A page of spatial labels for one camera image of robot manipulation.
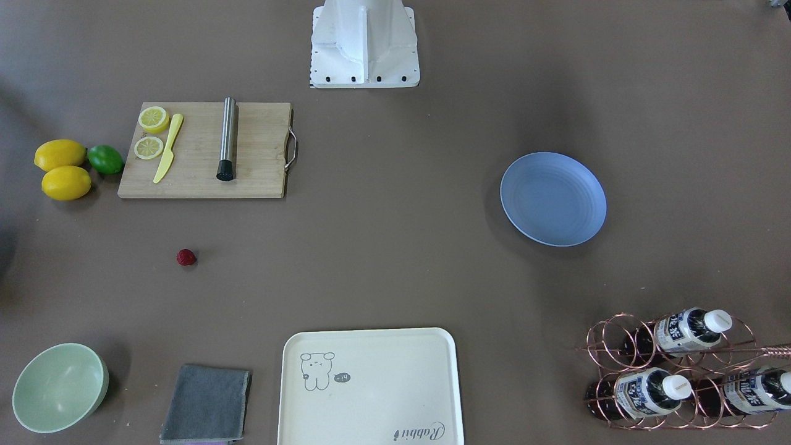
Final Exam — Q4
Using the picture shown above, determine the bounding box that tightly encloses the copper wire bottle rack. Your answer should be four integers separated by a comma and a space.
583, 313, 789, 431

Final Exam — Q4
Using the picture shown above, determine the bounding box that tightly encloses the steel muddler black tip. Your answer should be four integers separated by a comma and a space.
216, 96, 238, 181

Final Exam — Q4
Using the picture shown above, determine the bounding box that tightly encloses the green lime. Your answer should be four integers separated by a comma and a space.
87, 145, 124, 174

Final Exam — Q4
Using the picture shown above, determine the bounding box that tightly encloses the blue plate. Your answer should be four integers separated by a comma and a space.
499, 151, 608, 247

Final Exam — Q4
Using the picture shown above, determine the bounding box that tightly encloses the red strawberry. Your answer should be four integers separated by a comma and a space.
176, 248, 197, 266

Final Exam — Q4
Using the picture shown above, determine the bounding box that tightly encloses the thin lemon slice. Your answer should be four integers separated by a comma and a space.
133, 136, 164, 160

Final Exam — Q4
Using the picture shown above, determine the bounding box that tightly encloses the grey folded cloth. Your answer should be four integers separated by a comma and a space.
160, 364, 251, 444

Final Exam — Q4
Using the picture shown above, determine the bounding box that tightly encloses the dark drink bottle middle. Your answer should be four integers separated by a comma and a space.
584, 367, 693, 422

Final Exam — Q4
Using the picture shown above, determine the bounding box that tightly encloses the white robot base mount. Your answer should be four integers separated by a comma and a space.
309, 1, 420, 88

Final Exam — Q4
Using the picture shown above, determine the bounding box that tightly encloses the dark drink bottle outer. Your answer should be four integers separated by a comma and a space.
693, 366, 790, 417

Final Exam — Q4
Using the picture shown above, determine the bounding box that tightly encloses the yellow lemon near lime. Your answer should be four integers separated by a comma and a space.
33, 139, 87, 172

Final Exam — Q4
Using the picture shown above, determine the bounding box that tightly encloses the cream rabbit tray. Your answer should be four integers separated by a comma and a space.
277, 327, 465, 444

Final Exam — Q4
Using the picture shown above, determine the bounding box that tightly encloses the thick lemon half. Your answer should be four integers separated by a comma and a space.
137, 105, 171, 134

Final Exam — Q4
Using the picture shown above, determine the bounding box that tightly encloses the dark drink bottle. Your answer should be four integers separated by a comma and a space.
619, 307, 734, 367
584, 367, 693, 422
693, 366, 790, 417

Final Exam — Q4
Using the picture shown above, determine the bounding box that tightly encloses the wooden cutting board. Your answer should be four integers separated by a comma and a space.
118, 102, 294, 199

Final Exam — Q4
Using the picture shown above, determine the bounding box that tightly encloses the dark drink bottle upper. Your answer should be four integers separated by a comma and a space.
619, 307, 734, 367

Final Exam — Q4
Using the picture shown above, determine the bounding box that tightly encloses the green bowl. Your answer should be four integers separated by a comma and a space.
12, 343, 109, 434

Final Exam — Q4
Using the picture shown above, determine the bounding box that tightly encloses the yellow lemon outer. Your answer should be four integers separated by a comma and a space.
41, 166, 91, 201

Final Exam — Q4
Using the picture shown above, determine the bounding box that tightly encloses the yellow plastic knife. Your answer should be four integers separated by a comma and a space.
153, 113, 184, 184

